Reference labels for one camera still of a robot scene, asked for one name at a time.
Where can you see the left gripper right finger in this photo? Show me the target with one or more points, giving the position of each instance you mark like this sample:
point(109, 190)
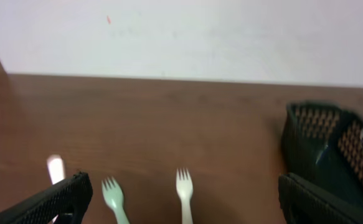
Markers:
point(303, 202)

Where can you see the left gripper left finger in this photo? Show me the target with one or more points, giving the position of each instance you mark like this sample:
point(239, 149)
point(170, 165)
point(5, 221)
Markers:
point(64, 202)

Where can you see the white fork far left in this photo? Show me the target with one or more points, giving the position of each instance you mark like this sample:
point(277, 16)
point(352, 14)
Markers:
point(56, 168)

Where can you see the mint green plastic fork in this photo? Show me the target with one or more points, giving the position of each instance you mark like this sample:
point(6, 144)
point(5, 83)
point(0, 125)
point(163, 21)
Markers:
point(114, 198)

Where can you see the black plastic basket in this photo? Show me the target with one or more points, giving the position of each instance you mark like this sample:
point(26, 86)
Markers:
point(323, 144)

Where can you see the white fork near basket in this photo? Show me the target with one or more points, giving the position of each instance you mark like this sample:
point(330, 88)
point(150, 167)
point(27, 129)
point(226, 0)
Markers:
point(184, 189)

